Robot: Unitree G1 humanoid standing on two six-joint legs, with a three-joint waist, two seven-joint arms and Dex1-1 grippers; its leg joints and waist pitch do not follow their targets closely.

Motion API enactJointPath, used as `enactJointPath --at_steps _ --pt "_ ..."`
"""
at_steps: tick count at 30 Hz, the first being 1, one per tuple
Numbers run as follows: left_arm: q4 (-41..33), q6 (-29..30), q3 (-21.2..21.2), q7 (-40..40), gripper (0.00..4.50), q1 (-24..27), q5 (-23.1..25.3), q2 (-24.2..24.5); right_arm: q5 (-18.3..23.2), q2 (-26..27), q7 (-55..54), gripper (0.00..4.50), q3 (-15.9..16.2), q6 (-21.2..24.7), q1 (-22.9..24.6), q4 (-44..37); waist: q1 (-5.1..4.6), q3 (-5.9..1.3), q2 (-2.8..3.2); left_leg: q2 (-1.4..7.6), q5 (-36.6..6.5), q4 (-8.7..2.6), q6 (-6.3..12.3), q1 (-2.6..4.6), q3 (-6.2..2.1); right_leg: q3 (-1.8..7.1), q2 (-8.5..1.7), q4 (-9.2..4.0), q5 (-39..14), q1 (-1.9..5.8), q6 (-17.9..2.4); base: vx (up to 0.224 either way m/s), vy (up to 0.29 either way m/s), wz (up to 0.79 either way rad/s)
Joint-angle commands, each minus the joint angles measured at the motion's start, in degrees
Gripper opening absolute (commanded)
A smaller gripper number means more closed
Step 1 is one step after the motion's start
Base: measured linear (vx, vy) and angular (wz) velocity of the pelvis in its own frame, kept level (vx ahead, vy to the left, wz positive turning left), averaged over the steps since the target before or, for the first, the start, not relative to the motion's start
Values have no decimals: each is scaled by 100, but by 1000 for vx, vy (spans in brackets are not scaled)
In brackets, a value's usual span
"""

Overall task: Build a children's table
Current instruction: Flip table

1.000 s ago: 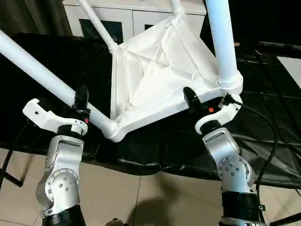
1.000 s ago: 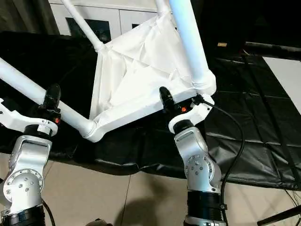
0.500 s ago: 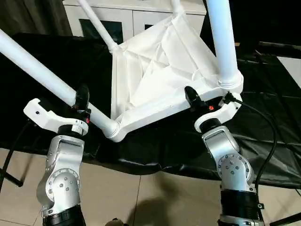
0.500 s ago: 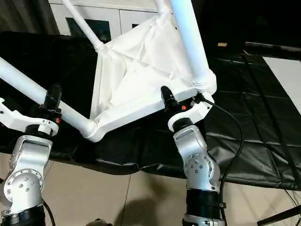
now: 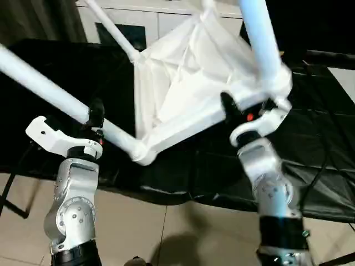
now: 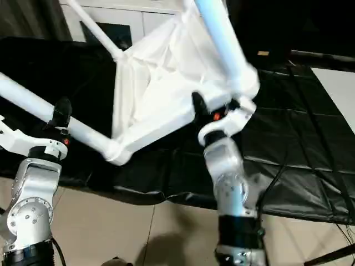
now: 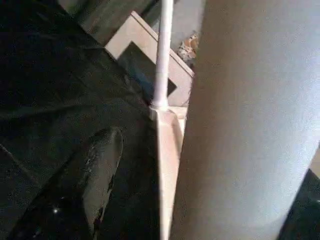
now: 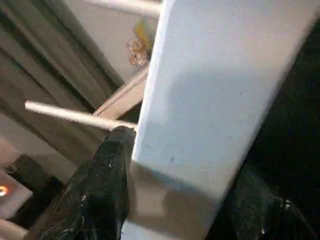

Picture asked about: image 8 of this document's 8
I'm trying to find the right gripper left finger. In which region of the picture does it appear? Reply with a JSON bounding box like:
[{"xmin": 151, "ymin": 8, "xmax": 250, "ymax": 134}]
[{"xmin": 37, "ymin": 126, "xmax": 137, "ymax": 240}]

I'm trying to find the grey curtain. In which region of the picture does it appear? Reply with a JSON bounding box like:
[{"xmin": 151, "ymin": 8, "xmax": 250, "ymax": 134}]
[{"xmin": 0, "ymin": 0, "xmax": 126, "ymax": 166}]

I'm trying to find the beige plush toy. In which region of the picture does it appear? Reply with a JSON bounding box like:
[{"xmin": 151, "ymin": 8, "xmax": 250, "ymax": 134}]
[{"xmin": 126, "ymin": 37, "xmax": 151, "ymax": 68}]

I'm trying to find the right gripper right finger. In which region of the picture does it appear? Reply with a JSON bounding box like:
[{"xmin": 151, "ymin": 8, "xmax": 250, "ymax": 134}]
[{"xmin": 212, "ymin": 163, "xmax": 316, "ymax": 240}]

